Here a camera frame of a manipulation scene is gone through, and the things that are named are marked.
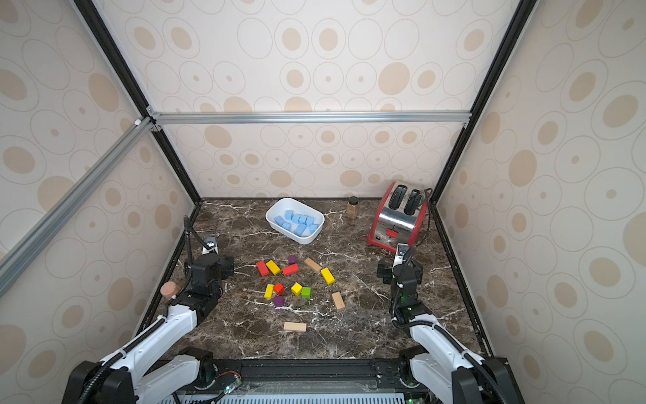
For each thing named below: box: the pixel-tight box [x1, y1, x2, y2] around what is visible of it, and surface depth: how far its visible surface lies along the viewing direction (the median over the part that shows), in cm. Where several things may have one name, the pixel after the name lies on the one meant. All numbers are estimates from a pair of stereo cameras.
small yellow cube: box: [291, 281, 303, 297], surface depth 91 cm
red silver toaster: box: [367, 180, 429, 254], surface depth 94 cm
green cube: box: [301, 287, 313, 299], surface depth 91 cm
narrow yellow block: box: [264, 283, 275, 299], surface depth 91 cm
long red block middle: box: [281, 263, 300, 277], surface depth 97 cm
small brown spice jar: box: [347, 196, 360, 220], surface depth 111 cm
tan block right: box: [331, 291, 346, 310], surface depth 88 cm
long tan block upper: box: [303, 256, 323, 272], surface depth 99 cm
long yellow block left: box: [265, 259, 281, 276], surface depth 99 cm
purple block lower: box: [274, 295, 285, 308], surface depth 89 cm
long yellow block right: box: [320, 267, 336, 285], surface depth 96 cm
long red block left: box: [256, 260, 271, 277], surface depth 99 cm
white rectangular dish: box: [264, 197, 326, 245], surface depth 114 cm
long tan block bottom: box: [283, 321, 308, 332], surface depth 84 cm
